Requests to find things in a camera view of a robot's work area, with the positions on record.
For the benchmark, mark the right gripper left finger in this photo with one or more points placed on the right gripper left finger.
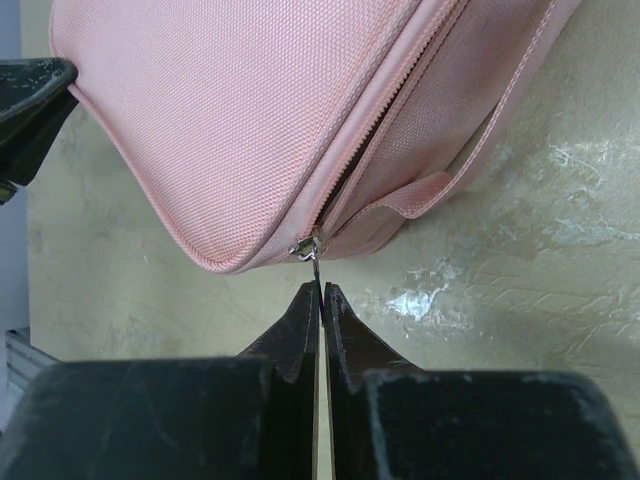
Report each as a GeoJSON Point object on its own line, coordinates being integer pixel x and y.
{"type": "Point", "coordinates": [293, 338]}

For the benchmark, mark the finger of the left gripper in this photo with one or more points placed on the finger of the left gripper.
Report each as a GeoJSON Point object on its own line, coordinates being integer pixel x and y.
{"type": "Point", "coordinates": [25, 152]}
{"type": "Point", "coordinates": [33, 91]}

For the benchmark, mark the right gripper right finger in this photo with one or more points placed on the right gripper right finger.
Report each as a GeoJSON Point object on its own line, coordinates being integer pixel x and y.
{"type": "Point", "coordinates": [358, 358]}

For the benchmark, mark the pink medicine kit case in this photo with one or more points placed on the pink medicine kit case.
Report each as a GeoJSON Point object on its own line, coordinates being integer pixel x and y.
{"type": "Point", "coordinates": [260, 130]}

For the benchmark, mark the aluminium front rail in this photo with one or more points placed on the aluminium front rail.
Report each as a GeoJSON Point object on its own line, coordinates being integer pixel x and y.
{"type": "Point", "coordinates": [24, 361]}

